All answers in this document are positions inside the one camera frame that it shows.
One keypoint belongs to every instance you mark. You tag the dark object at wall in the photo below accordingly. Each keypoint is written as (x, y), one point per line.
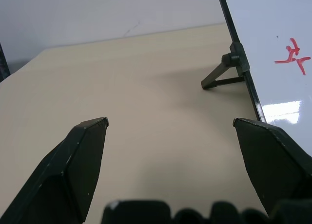
(3, 63)

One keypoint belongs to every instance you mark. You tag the black-framed whiteboard with stand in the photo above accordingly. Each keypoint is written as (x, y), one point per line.
(275, 70)

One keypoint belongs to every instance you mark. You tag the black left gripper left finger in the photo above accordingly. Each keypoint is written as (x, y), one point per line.
(73, 170)

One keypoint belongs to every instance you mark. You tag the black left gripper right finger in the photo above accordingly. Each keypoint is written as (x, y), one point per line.
(273, 165)

